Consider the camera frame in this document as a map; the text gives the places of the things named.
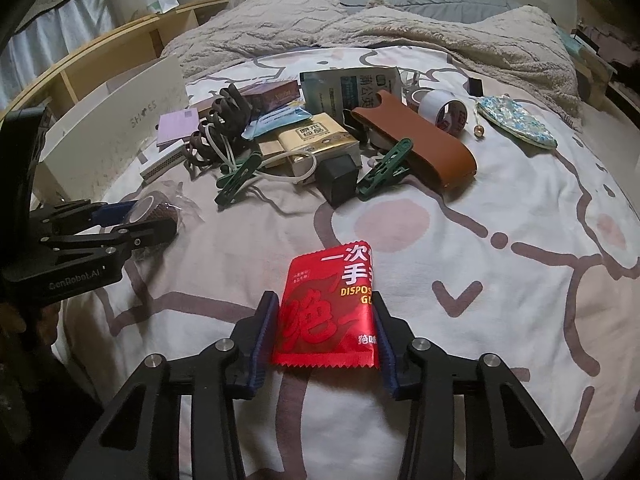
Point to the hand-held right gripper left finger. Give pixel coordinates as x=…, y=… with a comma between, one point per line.
x=264, y=340

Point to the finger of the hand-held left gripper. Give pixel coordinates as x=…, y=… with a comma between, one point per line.
x=117, y=213
x=150, y=234

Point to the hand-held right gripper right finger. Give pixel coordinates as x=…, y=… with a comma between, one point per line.
x=387, y=360

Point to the dark brown tape roll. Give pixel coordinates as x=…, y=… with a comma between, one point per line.
x=160, y=211

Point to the red disposable glove packet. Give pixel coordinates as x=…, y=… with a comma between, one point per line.
x=320, y=310

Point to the white cardboard box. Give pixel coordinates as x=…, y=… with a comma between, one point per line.
x=115, y=110

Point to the green clothespin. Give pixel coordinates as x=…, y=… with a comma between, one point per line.
x=387, y=162
x=237, y=177

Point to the black charger cube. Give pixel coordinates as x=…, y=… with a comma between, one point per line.
x=337, y=180

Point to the brown leather case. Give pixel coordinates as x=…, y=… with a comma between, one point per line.
x=425, y=150

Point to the white matchbox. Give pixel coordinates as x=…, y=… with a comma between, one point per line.
x=162, y=162

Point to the brown hair claw clip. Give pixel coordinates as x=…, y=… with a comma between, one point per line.
x=202, y=147
x=230, y=107

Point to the purple notebook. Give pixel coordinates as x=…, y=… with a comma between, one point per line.
x=177, y=127

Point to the tan cardboard box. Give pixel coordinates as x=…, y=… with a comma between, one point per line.
x=207, y=105

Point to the printed cartoon bed sheet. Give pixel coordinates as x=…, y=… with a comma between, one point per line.
x=500, y=260

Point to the blue wet wipe packet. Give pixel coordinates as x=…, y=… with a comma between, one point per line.
x=272, y=121

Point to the maroon box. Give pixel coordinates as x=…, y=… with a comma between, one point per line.
x=272, y=94

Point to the white curtain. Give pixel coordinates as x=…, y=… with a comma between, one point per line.
x=65, y=25

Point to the wooden shelf unit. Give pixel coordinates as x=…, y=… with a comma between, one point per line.
x=175, y=17

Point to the teal printed pouch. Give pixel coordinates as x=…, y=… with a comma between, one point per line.
x=345, y=90

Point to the small gold bell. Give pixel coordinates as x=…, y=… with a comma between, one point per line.
x=479, y=131

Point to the white tape roll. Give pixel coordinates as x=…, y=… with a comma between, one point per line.
x=437, y=105

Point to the floral fabric pouch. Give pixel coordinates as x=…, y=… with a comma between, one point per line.
x=517, y=122

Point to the small black card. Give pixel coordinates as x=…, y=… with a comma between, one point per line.
x=475, y=86

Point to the beige textured blanket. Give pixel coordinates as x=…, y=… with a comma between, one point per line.
x=400, y=35

